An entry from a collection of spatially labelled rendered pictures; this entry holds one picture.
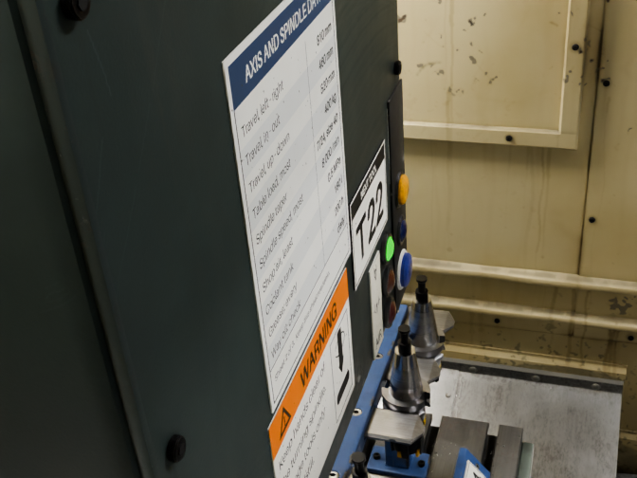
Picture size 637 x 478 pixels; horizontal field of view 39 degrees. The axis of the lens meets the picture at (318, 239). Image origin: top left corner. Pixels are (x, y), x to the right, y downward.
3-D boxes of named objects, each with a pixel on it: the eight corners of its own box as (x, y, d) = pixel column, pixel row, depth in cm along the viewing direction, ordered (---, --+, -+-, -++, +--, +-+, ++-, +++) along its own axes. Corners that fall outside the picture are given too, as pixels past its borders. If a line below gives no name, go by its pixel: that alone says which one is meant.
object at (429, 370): (444, 363, 123) (444, 358, 123) (436, 389, 119) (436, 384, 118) (393, 356, 125) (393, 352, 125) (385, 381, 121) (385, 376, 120)
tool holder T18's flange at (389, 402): (396, 382, 122) (395, 368, 120) (437, 395, 119) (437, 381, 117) (374, 412, 117) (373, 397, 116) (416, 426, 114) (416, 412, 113)
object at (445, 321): (457, 315, 132) (457, 310, 131) (450, 337, 128) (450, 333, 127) (410, 309, 134) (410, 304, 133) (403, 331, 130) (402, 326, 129)
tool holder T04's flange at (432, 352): (406, 335, 130) (405, 321, 129) (447, 340, 128) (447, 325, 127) (397, 362, 125) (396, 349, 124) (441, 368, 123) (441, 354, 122)
